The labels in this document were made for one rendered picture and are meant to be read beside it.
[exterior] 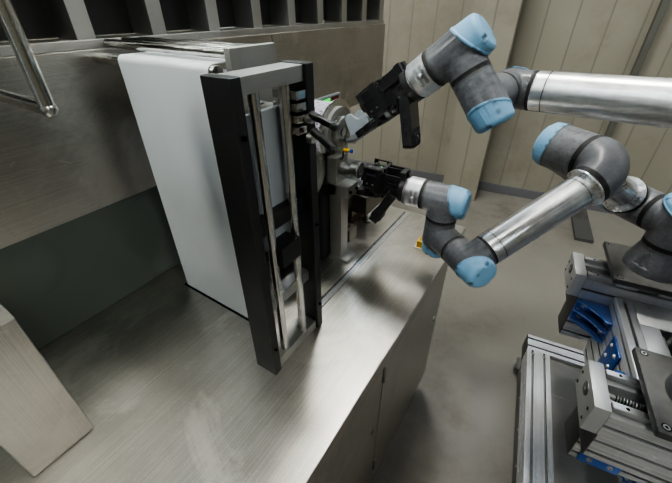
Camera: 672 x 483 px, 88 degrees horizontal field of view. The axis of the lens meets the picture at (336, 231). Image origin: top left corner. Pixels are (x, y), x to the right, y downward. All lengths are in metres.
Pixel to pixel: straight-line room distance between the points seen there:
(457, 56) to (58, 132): 0.74
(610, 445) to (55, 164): 1.33
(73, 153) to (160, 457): 0.58
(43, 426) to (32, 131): 0.49
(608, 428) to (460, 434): 0.80
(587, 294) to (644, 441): 0.50
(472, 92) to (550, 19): 2.68
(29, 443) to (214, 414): 0.26
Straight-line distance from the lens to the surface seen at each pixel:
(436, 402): 1.81
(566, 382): 1.82
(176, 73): 0.65
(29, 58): 0.52
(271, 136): 0.55
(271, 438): 0.69
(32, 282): 0.92
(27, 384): 0.68
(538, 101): 0.81
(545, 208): 0.89
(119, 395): 0.82
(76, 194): 0.88
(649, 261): 1.39
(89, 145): 0.87
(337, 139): 0.86
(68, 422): 0.76
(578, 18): 3.38
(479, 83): 0.71
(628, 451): 1.13
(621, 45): 3.43
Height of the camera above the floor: 1.51
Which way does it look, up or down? 33 degrees down
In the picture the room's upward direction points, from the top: straight up
